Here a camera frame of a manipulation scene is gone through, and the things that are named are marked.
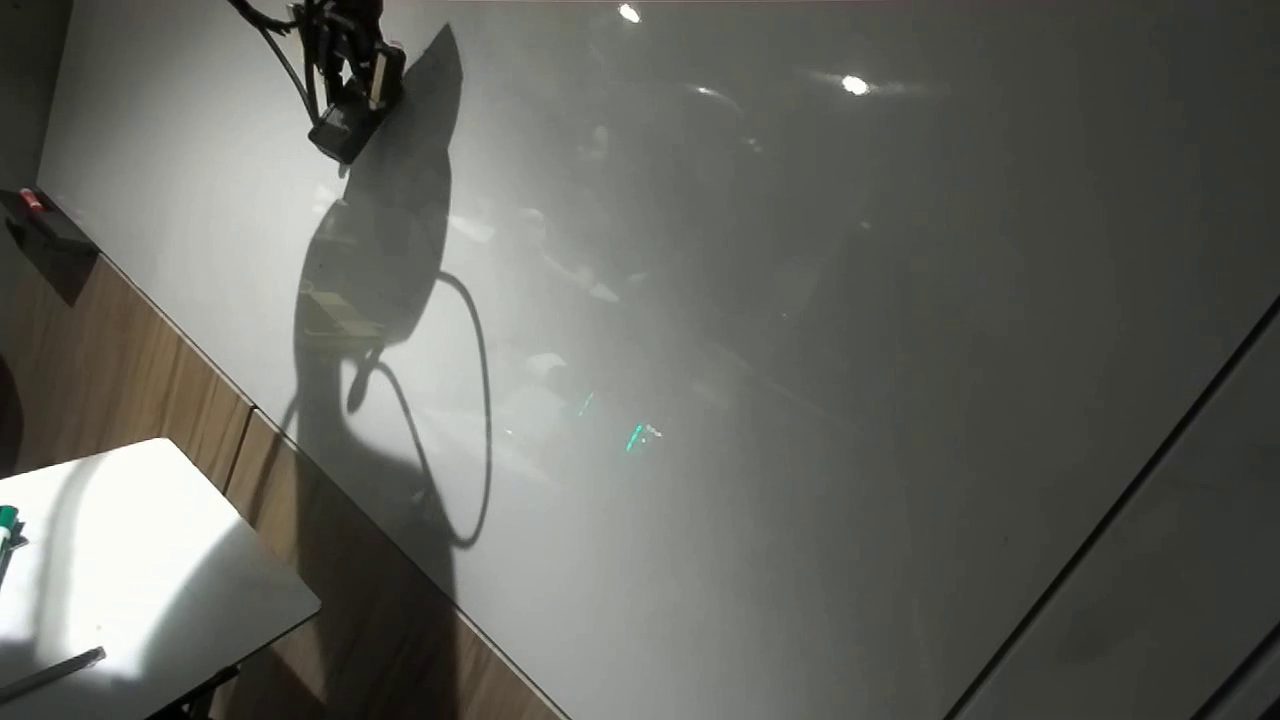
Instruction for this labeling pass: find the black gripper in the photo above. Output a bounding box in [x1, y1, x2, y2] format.
[291, 0, 411, 127]

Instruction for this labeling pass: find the dark wall-mounted box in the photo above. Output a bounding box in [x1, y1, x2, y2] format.
[0, 183, 103, 309]

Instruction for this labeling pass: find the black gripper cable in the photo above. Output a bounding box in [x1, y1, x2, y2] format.
[227, 0, 326, 127]

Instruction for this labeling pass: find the small green object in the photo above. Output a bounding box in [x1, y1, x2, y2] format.
[0, 499, 30, 573]

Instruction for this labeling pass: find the large white whiteboard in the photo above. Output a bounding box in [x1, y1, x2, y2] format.
[35, 0, 1280, 720]

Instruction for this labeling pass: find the white table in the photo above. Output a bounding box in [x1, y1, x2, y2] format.
[0, 431, 322, 720]

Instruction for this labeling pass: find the thin grey pen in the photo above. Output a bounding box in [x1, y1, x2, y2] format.
[0, 644, 111, 707]

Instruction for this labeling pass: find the black whiteboard duster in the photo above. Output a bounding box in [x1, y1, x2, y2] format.
[302, 101, 393, 171]

